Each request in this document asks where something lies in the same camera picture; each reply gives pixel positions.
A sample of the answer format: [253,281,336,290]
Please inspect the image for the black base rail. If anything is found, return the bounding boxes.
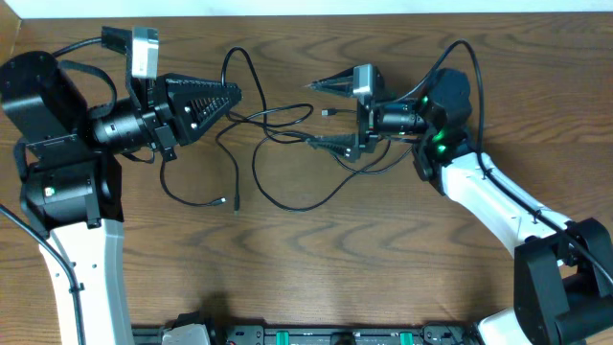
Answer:
[132,311,482,345]

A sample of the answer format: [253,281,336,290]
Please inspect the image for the black USB cable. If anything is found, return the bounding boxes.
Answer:
[214,46,360,215]
[159,103,416,214]

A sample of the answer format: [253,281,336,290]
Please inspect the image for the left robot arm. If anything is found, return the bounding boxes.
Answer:
[1,51,241,344]

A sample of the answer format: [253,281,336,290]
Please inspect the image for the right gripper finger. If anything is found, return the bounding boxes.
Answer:
[306,134,361,163]
[306,67,355,98]

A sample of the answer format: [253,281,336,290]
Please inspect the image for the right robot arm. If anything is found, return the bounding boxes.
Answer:
[309,64,612,344]

